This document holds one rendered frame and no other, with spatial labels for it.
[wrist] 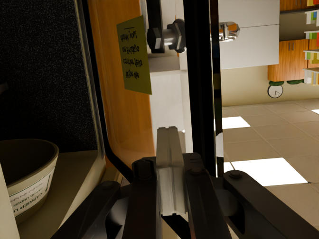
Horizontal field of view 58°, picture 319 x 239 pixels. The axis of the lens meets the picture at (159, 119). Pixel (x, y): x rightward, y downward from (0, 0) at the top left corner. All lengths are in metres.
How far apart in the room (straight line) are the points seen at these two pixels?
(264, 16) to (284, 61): 1.00
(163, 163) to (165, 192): 0.02
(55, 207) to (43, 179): 0.04
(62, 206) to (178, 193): 0.21
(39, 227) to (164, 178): 0.20
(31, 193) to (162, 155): 0.19
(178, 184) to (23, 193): 0.19
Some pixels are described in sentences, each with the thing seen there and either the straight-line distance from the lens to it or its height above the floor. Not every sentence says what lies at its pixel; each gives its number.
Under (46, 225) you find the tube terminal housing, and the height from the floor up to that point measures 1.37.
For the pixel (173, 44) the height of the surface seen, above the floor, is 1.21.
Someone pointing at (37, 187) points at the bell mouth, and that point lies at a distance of 0.33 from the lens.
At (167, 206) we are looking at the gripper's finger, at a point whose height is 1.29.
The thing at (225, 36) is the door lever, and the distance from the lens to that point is 0.25.
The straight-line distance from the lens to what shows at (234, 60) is 5.20.
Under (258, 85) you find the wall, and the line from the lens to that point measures 6.10.
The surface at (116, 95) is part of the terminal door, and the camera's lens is 0.39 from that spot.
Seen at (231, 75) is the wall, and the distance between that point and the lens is 5.92.
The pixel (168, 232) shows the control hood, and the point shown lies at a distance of 0.48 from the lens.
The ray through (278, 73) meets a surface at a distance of 5.83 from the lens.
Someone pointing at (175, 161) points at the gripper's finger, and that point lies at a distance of 0.15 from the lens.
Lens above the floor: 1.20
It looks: 15 degrees up
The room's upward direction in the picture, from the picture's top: 174 degrees clockwise
